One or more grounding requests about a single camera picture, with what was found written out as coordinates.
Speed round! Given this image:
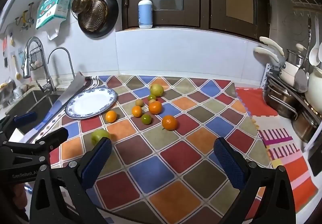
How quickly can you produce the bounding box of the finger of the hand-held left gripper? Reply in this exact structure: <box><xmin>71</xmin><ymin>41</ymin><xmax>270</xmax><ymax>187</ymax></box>
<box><xmin>0</xmin><ymin>111</ymin><xmax>38</xmax><ymax>136</ymax></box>
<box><xmin>7</xmin><ymin>127</ymin><xmax>69</xmax><ymax>162</ymax></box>

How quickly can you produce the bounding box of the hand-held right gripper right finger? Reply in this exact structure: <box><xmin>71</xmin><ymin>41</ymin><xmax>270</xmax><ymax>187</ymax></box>
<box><xmin>213</xmin><ymin>137</ymin><xmax>296</xmax><ymax>224</ymax></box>

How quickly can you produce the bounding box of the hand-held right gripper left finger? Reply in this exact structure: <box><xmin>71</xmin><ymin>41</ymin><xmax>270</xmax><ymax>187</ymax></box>
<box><xmin>30</xmin><ymin>137</ymin><xmax>112</xmax><ymax>224</ymax></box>

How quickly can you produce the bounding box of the green apple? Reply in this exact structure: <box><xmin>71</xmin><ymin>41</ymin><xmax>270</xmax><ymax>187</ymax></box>
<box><xmin>91</xmin><ymin>128</ymin><xmax>111</xmax><ymax>146</ymax></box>

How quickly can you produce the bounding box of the blue patterned white plate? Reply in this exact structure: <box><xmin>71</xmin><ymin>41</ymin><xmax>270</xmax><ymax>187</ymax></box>
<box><xmin>65</xmin><ymin>87</ymin><xmax>118</xmax><ymax>120</ymax></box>

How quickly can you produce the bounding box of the stainless steel sink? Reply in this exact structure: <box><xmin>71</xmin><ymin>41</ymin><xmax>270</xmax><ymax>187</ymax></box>
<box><xmin>5</xmin><ymin>89</ymin><xmax>63</xmax><ymax>136</ymax></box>

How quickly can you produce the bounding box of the yellow dish brush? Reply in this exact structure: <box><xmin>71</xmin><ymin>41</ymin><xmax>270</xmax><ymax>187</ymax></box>
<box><xmin>12</xmin><ymin>54</ymin><xmax>22</xmax><ymax>81</ymax></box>

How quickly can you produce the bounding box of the colourful diamond patterned tablecloth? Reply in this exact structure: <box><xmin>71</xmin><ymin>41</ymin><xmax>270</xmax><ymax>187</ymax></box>
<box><xmin>33</xmin><ymin>75</ymin><xmax>272</xmax><ymax>224</ymax></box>

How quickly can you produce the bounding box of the striped pink foam mat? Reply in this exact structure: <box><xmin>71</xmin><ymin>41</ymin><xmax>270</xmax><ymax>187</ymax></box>
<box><xmin>252</xmin><ymin>115</ymin><xmax>320</xmax><ymax>214</ymax></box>

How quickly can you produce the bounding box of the white plastic sheet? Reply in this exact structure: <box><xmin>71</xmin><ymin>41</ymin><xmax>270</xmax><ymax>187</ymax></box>
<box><xmin>48</xmin><ymin>71</ymin><xmax>87</xmax><ymax>114</ymax></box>

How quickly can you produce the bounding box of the red foam mat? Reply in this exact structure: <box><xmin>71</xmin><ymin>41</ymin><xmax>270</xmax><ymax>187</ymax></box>
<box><xmin>235</xmin><ymin>87</ymin><xmax>278</xmax><ymax>117</ymax></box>

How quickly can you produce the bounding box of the tall spring kitchen faucet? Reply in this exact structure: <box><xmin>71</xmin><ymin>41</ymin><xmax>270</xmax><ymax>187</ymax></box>
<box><xmin>23</xmin><ymin>36</ymin><xmax>57</xmax><ymax>94</ymax></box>

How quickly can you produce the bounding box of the slim gooseneck faucet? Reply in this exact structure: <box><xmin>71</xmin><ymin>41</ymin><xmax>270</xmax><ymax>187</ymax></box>
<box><xmin>47</xmin><ymin>47</ymin><xmax>76</xmax><ymax>79</ymax></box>

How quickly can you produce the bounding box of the stainless steel pot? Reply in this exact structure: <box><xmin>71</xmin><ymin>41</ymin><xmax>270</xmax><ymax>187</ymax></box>
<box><xmin>292</xmin><ymin>110</ymin><xmax>322</xmax><ymax>143</ymax></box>
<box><xmin>264</xmin><ymin>83</ymin><xmax>300</xmax><ymax>119</ymax></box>

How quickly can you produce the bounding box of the large yellow-green fruit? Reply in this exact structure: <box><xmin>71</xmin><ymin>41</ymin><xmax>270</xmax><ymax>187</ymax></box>
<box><xmin>150</xmin><ymin>84</ymin><xmax>164</xmax><ymax>97</ymax></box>

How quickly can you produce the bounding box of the black pot rack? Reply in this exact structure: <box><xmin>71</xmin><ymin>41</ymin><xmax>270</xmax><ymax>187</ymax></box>
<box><xmin>263</xmin><ymin>63</ymin><xmax>322</xmax><ymax>144</ymax></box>

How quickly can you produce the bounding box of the steel spatula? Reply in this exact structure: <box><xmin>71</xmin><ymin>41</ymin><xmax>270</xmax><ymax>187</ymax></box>
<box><xmin>294</xmin><ymin>16</ymin><xmax>313</xmax><ymax>94</ymax></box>

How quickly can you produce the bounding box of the teal white cardboard box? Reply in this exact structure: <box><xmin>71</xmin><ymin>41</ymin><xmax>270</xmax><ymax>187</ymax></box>
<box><xmin>35</xmin><ymin>0</ymin><xmax>73</xmax><ymax>30</ymax></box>

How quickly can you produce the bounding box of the white ceramic pot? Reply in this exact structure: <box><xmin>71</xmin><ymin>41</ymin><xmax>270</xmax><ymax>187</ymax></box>
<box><xmin>305</xmin><ymin>65</ymin><xmax>322</xmax><ymax>104</ymax></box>

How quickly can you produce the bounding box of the copper colander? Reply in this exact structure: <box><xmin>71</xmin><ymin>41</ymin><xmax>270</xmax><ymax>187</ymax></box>
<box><xmin>80</xmin><ymin>0</ymin><xmax>109</xmax><ymax>32</ymax></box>

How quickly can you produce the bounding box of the black frying pan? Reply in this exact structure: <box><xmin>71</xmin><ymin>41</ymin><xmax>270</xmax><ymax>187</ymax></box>
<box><xmin>77</xmin><ymin>0</ymin><xmax>119</xmax><ymax>39</ymax></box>

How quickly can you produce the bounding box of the white ladle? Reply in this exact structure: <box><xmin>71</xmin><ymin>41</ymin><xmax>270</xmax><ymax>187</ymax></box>
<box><xmin>309</xmin><ymin>18</ymin><xmax>321</xmax><ymax>66</ymax></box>

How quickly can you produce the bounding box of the white blue pump bottle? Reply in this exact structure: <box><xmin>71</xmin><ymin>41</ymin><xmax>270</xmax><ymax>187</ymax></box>
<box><xmin>138</xmin><ymin>0</ymin><xmax>153</xmax><ymax>29</ymax></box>

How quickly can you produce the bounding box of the black wire faucet basket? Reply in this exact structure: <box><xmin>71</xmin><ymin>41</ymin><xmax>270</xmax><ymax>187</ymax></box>
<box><xmin>28</xmin><ymin>47</ymin><xmax>44</xmax><ymax>70</ymax></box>

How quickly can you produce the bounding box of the wall hook rack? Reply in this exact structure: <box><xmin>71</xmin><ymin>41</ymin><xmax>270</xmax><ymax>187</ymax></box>
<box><xmin>14</xmin><ymin>3</ymin><xmax>35</xmax><ymax>31</ymax></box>

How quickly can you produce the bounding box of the white handled pan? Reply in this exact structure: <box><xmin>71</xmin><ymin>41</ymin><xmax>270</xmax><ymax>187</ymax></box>
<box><xmin>254</xmin><ymin>46</ymin><xmax>302</xmax><ymax>86</ymax></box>
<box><xmin>259</xmin><ymin>36</ymin><xmax>309</xmax><ymax>66</ymax></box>

